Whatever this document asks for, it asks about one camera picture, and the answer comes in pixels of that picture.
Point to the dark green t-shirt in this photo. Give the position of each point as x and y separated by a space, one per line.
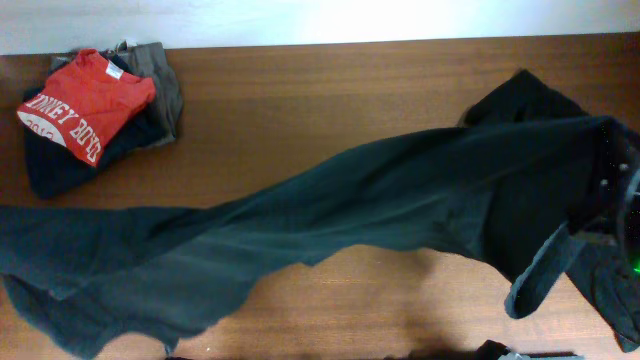
521 197

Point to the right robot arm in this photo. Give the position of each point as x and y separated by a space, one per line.
619 183

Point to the grey folded garment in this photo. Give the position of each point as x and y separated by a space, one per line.
157 124

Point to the black garment at right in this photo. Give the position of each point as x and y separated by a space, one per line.
522 98

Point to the red folded printed t-shirt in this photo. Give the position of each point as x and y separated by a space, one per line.
85 103

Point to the navy folded garment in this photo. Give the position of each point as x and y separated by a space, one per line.
52 169

